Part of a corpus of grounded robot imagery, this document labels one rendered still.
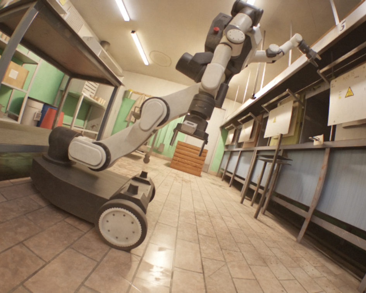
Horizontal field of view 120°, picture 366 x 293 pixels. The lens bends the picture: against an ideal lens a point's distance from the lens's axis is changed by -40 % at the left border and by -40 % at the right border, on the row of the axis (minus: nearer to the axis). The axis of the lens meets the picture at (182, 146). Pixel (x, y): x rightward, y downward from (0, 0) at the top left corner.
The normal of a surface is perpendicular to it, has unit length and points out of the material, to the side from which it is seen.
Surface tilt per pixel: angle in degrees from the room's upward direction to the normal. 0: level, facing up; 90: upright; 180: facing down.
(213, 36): 87
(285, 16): 180
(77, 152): 90
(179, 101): 90
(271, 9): 180
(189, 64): 112
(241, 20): 87
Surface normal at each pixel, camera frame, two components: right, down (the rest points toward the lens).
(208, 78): -0.11, -0.12
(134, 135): -0.15, 0.36
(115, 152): 0.10, 0.00
